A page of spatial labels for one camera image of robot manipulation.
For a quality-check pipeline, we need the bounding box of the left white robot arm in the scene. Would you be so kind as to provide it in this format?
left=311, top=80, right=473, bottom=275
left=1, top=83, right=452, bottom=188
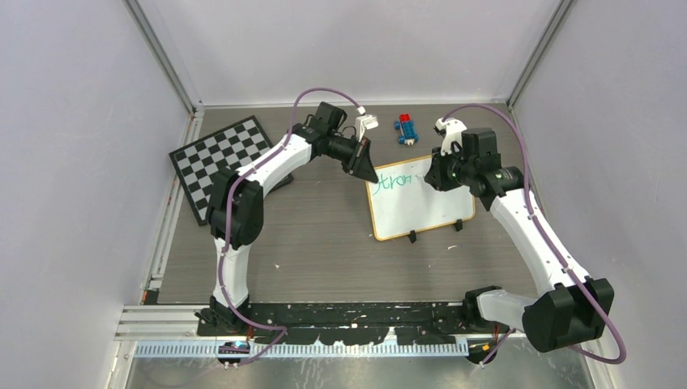
left=207, top=102, right=378, bottom=336

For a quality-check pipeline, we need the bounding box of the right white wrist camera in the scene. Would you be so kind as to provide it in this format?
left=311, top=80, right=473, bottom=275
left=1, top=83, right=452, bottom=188
left=434, top=118, right=467, bottom=156

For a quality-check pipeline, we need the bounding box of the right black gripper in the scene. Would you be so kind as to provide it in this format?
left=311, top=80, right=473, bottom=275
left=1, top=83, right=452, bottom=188
left=427, top=143, right=476, bottom=191

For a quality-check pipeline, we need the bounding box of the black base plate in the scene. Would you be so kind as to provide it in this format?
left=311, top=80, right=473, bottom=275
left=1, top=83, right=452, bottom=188
left=195, top=301, right=516, bottom=347

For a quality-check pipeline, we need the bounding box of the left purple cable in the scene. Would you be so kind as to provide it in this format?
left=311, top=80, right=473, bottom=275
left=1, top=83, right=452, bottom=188
left=215, top=88, right=366, bottom=367

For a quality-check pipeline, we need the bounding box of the black white checkerboard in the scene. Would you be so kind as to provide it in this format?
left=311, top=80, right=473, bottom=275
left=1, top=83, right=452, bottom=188
left=169, top=115, right=273, bottom=226

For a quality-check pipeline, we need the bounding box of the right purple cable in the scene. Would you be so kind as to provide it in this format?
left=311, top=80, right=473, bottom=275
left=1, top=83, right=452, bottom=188
left=441, top=103, right=628, bottom=368

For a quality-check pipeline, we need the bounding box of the aluminium frame rail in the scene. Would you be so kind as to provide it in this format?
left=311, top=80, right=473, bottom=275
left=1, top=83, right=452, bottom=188
left=113, top=303, right=604, bottom=360

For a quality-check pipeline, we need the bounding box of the yellow framed whiteboard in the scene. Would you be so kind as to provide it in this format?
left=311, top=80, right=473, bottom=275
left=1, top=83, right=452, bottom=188
left=366, top=156, right=476, bottom=242

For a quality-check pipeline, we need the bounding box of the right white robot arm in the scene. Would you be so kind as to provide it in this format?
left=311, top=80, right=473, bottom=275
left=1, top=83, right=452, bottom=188
left=425, top=125, right=614, bottom=353

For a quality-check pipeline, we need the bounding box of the blue red toy car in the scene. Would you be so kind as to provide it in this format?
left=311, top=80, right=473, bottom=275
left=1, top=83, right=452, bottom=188
left=394, top=113, right=419, bottom=146

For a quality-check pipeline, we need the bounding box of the purple cable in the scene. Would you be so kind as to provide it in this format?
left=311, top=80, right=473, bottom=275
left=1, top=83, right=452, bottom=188
left=215, top=88, right=366, bottom=367
left=441, top=103, right=628, bottom=368

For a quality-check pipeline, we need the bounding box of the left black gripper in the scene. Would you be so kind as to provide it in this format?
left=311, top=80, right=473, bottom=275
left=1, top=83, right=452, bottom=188
left=326, top=134, right=379, bottom=184

